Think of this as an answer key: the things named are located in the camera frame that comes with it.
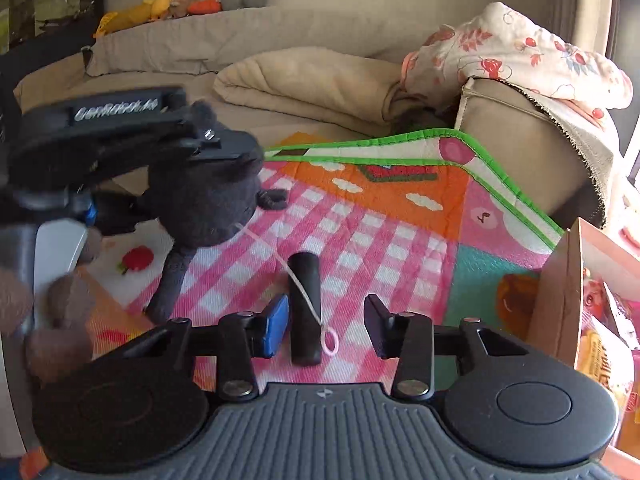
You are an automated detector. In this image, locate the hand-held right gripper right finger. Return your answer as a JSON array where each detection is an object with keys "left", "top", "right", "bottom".
[{"left": 363, "top": 294, "right": 538, "bottom": 402}]

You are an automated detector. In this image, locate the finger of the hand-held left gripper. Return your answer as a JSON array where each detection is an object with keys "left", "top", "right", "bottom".
[
  {"left": 186, "top": 126, "right": 264, "bottom": 162},
  {"left": 92, "top": 195, "right": 151, "bottom": 236}
]

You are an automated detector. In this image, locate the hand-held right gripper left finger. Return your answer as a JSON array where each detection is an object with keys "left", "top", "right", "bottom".
[{"left": 107, "top": 294, "right": 292, "bottom": 402}]

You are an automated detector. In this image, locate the black cylinder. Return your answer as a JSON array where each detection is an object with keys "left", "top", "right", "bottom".
[{"left": 286, "top": 252, "right": 322, "bottom": 366}]

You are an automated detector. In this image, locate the black plush toy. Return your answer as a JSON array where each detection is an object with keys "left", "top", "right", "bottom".
[{"left": 137, "top": 100, "right": 341, "bottom": 357}]

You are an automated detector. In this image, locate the pink cardboard box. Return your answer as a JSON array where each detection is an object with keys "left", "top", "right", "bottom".
[{"left": 525, "top": 216, "right": 640, "bottom": 480}]

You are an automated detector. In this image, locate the person's left hand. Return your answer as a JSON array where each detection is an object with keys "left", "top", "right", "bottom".
[{"left": 0, "top": 230, "right": 103, "bottom": 383}]

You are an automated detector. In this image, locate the colourful printed play mat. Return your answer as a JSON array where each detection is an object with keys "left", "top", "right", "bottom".
[{"left": 15, "top": 129, "right": 568, "bottom": 480}]

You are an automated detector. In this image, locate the folded beige blanket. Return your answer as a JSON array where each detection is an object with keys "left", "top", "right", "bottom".
[{"left": 214, "top": 46, "right": 406, "bottom": 126}]

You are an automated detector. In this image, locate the beige sofa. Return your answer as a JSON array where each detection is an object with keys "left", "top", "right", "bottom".
[{"left": 12, "top": 5, "right": 613, "bottom": 226}]

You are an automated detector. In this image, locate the yellow banana plush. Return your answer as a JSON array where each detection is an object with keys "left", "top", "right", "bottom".
[{"left": 94, "top": 2, "right": 157, "bottom": 37}]

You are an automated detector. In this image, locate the red printed packet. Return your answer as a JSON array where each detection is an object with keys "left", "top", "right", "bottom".
[{"left": 581, "top": 267, "right": 607, "bottom": 323}]

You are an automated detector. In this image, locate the floral printed quilt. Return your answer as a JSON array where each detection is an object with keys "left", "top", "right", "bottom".
[{"left": 400, "top": 1, "right": 633, "bottom": 111}]

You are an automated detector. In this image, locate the beige curtain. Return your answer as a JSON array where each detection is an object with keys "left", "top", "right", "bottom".
[{"left": 552, "top": 0, "right": 621, "bottom": 58}]

